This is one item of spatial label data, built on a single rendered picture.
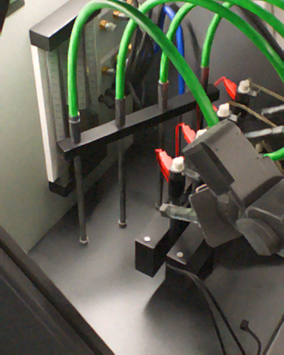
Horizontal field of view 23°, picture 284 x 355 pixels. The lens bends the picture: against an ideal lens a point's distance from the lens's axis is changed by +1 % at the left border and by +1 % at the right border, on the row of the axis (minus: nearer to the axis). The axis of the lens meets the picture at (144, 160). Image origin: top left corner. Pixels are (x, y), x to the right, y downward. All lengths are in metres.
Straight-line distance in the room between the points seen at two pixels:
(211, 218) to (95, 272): 0.57
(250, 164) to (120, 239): 0.74
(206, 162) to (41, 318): 0.31
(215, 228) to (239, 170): 0.14
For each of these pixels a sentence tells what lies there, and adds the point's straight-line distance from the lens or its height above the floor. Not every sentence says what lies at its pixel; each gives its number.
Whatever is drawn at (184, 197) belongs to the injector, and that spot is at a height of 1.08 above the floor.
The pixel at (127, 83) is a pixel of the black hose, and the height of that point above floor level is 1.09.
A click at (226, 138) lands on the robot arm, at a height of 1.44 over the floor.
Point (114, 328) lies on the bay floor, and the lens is 1.25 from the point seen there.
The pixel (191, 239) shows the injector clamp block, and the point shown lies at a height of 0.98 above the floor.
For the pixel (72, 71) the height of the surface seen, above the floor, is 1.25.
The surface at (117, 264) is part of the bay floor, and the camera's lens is 1.33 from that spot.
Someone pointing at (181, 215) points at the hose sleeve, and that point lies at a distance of 0.95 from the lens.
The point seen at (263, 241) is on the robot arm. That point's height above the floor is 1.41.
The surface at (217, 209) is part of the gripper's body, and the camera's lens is 0.77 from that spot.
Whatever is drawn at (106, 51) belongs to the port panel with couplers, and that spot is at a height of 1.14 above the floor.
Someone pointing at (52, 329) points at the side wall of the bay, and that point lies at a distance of 0.86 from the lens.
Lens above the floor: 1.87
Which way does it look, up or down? 43 degrees down
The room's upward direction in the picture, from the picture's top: 1 degrees clockwise
